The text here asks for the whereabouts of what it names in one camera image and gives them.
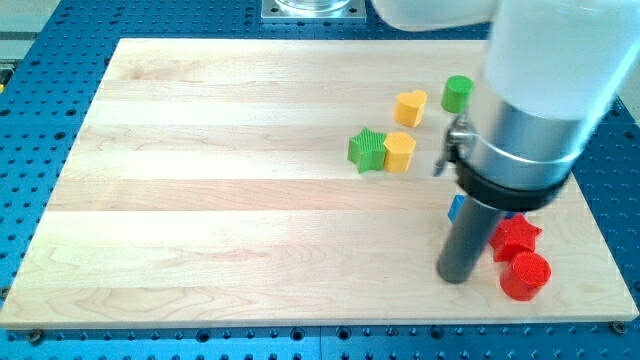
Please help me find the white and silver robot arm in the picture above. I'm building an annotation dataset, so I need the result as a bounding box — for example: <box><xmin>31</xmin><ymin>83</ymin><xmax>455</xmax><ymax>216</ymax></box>
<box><xmin>374</xmin><ymin>0</ymin><xmax>639</xmax><ymax>211</ymax></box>

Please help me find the blue cube block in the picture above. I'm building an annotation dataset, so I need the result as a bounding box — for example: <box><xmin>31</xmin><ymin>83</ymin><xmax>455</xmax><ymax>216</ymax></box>
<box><xmin>447</xmin><ymin>194</ymin><xmax>519</xmax><ymax>224</ymax></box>

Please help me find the green star block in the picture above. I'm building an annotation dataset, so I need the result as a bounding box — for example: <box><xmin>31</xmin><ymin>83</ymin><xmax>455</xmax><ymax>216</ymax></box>
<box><xmin>347</xmin><ymin>128</ymin><xmax>386</xmax><ymax>173</ymax></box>

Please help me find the yellow hexagon block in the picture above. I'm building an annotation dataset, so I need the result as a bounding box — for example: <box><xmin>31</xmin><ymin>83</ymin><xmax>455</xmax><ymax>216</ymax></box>
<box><xmin>383</xmin><ymin>132</ymin><xmax>416</xmax><ymax>173</ymax></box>

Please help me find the light wooden board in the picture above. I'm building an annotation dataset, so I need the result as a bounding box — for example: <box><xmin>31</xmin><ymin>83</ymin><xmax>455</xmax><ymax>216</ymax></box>
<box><xmin>1</xmin><ymin>39</ymin><xmax>638</xmax><ymax>329</ymax></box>

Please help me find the yellow heart block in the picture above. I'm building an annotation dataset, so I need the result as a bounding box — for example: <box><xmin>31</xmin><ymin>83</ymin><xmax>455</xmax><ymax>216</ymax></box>
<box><xmin>394</xmin><ymin>90</ymin><xmax>428</xmax><ymax>127</ymax></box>

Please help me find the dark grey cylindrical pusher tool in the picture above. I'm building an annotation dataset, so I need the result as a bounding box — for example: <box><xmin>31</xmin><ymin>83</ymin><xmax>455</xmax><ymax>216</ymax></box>
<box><xmin>436</xmin><ymin>197</ymin><xmax>505</xmax><ymax>284</ymax></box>

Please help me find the green cylinder block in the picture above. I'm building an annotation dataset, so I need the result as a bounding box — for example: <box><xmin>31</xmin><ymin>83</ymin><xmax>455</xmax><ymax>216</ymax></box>
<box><xmin>441</xmin><ymin>75</ymin><xmax>474</xmax><ymax>114</ymax></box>

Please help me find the red star block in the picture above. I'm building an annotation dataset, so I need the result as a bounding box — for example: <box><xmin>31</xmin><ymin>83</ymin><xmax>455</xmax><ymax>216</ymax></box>
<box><xmin>489</xmin><ymin>213</ymin><xmax>542</xmax><ymax>262</ymax></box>

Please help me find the red cylinder block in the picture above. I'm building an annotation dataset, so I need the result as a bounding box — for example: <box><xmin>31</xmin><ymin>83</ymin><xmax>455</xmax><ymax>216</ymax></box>
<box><xmin>500</xmin><ymin>252</ymin><xmax>552</xmax><ymax>301</ymax></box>

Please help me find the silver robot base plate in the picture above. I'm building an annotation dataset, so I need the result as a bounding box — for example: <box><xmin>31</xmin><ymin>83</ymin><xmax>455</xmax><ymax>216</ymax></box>
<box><xmin>261</xmin><ymin>0</ymin><xmax>367</xmax><ymax>21</ymax></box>

